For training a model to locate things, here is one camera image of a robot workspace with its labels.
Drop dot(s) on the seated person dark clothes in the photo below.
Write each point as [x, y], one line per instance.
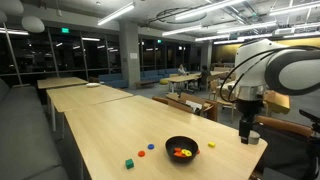
[204, 76]

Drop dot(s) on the blue lounge sofa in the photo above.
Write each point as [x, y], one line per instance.
[156, 74]
[113, 80]

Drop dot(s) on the white plate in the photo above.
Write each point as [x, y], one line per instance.
[93, 85]

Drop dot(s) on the green wooden block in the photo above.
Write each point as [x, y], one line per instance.
[129, 163]

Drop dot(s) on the black circular ceiling track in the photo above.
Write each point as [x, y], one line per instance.
[180, 20]

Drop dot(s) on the low wooden bench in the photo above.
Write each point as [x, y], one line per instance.
[145, 82]

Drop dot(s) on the black camera on tripod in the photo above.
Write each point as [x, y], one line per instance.
[306, 115]

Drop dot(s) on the yellow wooden cube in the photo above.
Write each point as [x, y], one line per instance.
[211, 144]

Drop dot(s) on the wooden dining table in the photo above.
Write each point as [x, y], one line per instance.
[181, 79]

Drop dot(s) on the wide concrete pillar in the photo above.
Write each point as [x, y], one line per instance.
[129, 66]

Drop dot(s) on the grey sofa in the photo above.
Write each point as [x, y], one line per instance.
[23, 133]

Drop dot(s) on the white paper notice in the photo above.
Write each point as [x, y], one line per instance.
[133, 55]

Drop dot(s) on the light wooden table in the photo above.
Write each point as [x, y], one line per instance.
[86, 96]
[60, 82]

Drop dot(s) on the small green exit sign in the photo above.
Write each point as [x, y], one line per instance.
[159, 41]

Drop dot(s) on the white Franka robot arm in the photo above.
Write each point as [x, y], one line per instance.
[256, 66]

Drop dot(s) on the white globe lamp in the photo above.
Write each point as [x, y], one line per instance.
[11, 6]
[32, 24]
[2, 16]

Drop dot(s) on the open cardboard box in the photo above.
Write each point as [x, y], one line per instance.
[173, 104]

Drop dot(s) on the narrow concrete pillar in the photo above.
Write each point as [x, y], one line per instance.
[206, 55]

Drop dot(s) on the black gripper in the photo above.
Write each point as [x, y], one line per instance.
[245, 128]

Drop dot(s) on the yellow beanbag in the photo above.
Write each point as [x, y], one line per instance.
[164, 81]

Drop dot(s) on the fluorescent ceiling light strip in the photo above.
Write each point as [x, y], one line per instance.
[226, 41]
[116, 13]
[181, 30]
[15, 32]
[295, 8]
[211, 38]
[206, 7]

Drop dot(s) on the cardboard box with print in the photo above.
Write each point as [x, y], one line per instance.
[210, 113]

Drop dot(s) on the brown and dark armchair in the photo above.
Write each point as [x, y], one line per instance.
[283, 125]

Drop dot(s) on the seated person light shirt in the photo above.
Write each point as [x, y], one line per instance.
[181, 70]

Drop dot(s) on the brown leather chair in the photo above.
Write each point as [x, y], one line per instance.
[160, 99]

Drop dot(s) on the black bowl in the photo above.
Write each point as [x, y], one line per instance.
[173, 143]

